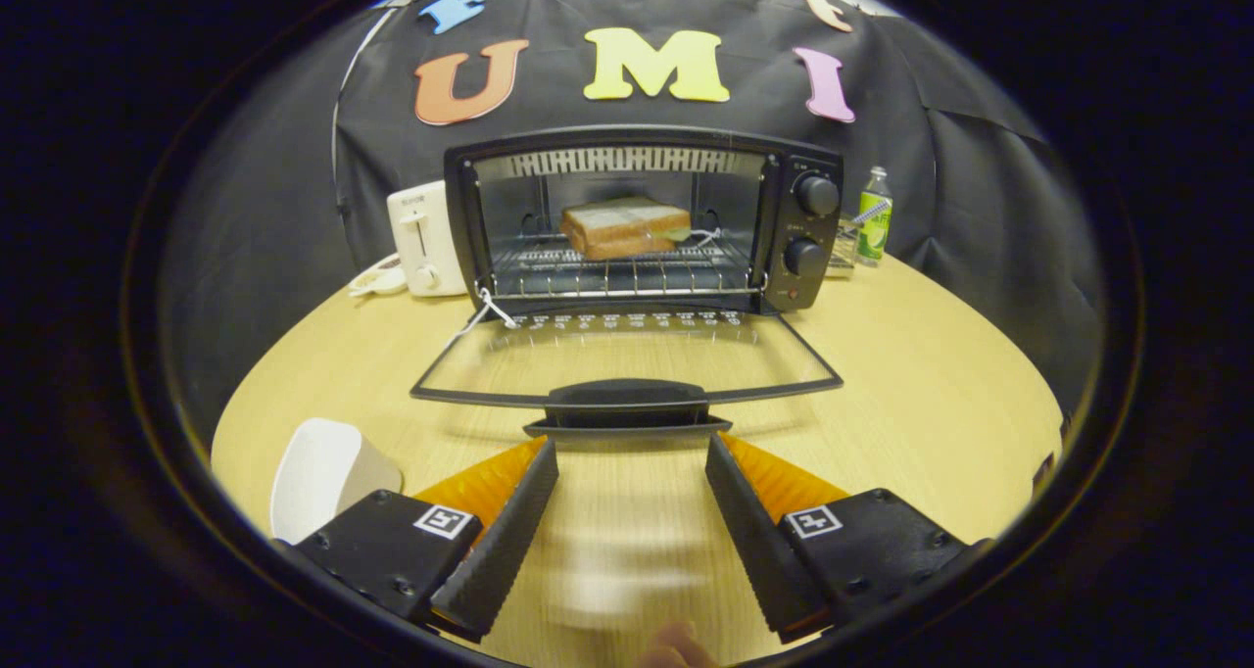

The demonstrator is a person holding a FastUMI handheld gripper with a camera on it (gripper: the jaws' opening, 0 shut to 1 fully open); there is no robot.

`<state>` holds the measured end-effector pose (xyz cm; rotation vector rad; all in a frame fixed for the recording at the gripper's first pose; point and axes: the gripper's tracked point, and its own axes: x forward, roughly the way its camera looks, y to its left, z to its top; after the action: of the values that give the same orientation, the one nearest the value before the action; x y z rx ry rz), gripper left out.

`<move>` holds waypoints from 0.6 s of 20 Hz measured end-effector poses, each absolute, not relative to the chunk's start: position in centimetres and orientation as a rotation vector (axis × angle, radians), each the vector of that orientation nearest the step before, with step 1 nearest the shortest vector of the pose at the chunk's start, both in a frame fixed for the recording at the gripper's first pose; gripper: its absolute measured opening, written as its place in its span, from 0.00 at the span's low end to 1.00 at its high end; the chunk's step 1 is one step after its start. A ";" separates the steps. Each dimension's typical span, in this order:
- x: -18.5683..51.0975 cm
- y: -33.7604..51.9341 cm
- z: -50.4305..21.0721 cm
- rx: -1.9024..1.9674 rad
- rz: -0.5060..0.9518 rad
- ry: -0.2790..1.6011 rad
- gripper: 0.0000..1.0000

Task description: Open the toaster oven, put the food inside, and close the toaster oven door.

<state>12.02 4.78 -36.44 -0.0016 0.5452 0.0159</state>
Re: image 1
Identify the green drink bottle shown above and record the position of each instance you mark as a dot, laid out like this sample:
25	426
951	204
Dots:
874	232

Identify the striped straw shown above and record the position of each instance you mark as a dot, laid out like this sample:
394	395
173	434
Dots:
867	214

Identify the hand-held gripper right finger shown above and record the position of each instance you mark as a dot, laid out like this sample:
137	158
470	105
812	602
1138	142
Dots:
759	550

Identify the white rectangular plate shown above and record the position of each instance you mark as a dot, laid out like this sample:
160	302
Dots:
323	472

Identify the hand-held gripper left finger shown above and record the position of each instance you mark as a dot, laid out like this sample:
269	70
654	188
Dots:
509	546

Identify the black backdrop cloth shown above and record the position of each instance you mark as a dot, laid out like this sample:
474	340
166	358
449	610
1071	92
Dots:
980	208

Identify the small white snack dish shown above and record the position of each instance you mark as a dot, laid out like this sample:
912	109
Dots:
377	278

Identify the toasted sandwich with lettuce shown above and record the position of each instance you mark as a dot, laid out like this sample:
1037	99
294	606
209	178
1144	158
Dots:
627	225

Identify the white pop-up toaster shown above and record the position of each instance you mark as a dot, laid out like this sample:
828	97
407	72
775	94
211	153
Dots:
416	237

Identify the black toaster oven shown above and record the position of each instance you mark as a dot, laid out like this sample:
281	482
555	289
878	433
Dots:
813	237

